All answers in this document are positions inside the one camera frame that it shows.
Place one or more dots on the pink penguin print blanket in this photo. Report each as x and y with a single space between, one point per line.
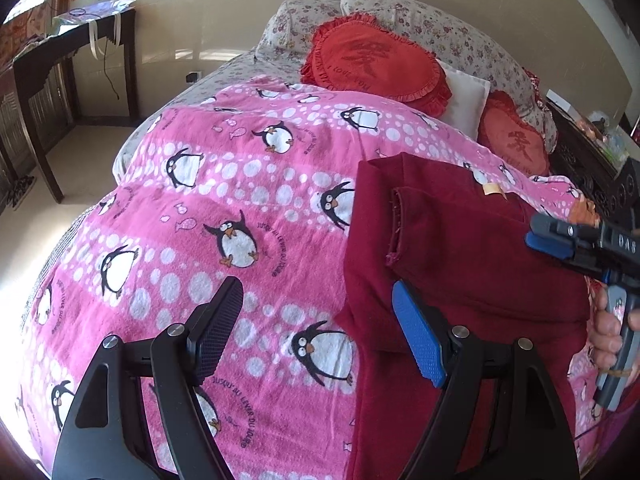
175 270

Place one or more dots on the large red heart cushion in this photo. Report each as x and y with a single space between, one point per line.
375 62

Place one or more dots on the slatted wooden cabinet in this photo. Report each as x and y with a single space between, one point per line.
30 120

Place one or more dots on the dark red knitted garment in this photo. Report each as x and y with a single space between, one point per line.
450 270

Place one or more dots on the dark carved wooden nightstand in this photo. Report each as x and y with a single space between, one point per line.
590 165

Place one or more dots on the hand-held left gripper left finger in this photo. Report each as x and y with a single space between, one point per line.
220 316

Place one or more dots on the clutter on nightstand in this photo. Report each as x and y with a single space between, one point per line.
605 132

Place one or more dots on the large floral pillow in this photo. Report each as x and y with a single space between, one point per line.
450 25

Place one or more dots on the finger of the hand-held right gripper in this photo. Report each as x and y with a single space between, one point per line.
560 226
557 249

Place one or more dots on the pair of slippers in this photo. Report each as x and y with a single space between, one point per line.
22 191

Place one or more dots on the person's right hand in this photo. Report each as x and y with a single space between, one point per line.
606 340

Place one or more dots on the small floral pillow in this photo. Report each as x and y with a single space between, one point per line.
287 25

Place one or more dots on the heart-shaped red cushion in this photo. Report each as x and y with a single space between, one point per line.
515 135

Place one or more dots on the small white pillow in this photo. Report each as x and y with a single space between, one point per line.
465 92

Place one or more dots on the wall power outlet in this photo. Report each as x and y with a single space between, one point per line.
194 76

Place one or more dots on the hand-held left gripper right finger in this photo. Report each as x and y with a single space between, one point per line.
419 332

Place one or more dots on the dark wooden side table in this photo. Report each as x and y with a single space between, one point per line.
35 65

